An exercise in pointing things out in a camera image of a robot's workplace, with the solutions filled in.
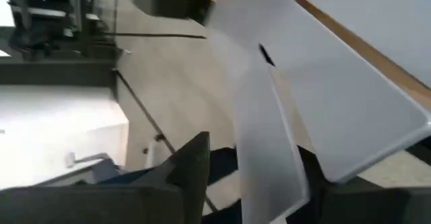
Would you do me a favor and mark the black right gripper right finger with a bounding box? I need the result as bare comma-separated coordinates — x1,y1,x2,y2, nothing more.
288,145,431,224

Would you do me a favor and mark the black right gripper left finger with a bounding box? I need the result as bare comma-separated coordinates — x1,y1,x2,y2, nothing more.
0,131,211,224

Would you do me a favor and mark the long grey slotted divider sheet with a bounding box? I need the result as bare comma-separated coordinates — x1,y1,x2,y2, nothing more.
203,0,431,224

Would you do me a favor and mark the dark metal shelving unit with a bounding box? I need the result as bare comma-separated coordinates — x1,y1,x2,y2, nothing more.
0,0,119,62

